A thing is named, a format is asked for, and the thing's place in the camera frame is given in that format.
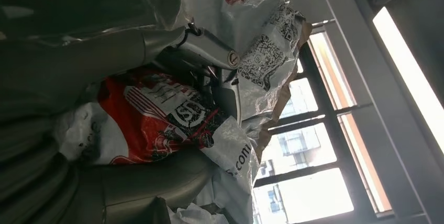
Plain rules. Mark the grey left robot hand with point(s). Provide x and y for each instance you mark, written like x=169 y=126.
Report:
x=69 y=63

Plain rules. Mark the grey plastic mailer package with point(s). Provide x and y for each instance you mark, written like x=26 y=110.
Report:
x=249 y=18

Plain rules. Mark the dark framed window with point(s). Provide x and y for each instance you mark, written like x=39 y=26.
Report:
x=327 y=111

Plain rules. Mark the long ceiling light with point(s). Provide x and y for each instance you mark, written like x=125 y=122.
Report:
x=412 y=76

